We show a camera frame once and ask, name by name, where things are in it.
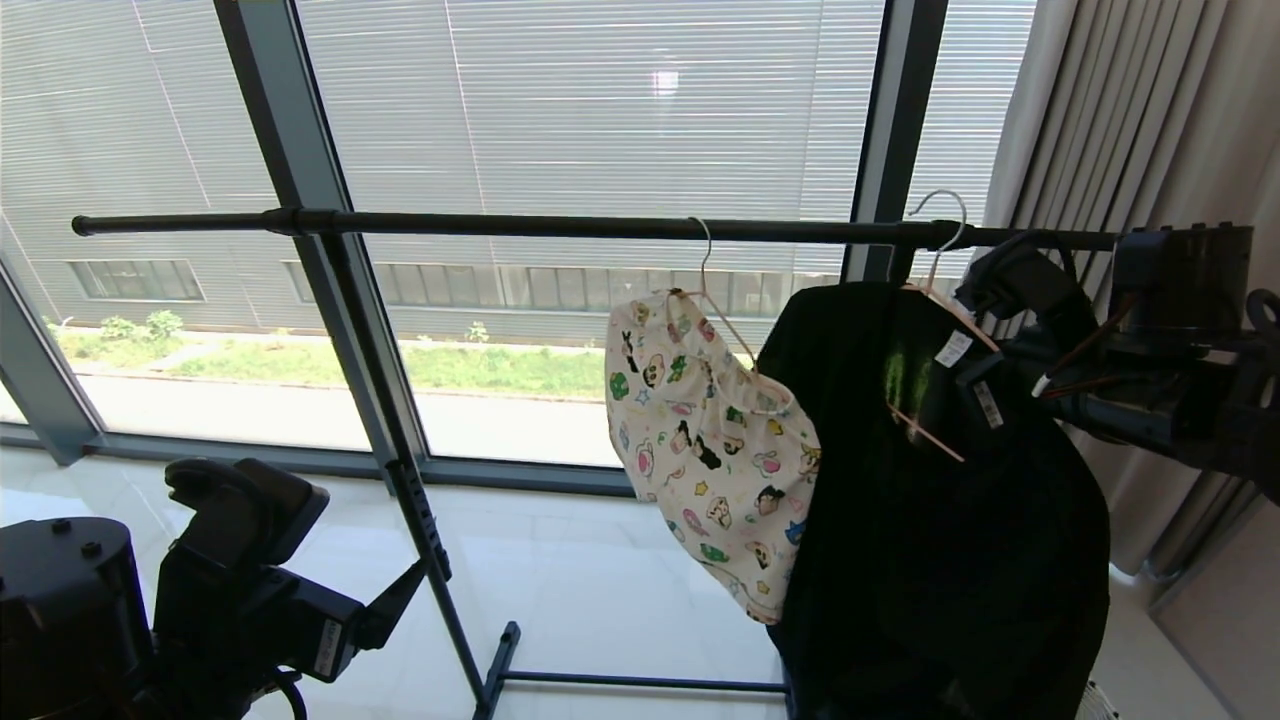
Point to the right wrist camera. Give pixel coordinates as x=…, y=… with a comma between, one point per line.
x=985, y=395

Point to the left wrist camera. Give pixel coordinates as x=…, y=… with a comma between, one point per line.
x=335, y=640

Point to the cream printed garment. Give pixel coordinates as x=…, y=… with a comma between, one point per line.
x=700, y=450

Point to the black clothes rack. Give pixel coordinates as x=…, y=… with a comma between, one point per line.
x=600, y=226

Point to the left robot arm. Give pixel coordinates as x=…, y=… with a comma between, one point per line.
x=70, y=610

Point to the pink clothes hanger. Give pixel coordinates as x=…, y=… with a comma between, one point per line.
x=948, y=196
x=706, y=250

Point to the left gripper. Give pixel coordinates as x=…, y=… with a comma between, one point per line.
x=220, y=610

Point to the white laundry basket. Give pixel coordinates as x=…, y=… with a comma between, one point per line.
x=1098, y=703

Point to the black garment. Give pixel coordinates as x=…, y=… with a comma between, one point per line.
x=950, y=560

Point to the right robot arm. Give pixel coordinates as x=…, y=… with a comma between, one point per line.
x=1180, y=330

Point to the beige curtain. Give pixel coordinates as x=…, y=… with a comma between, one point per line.
x=1130, y=120

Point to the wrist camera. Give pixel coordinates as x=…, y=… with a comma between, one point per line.
x=335, y=640
x=985, y=395

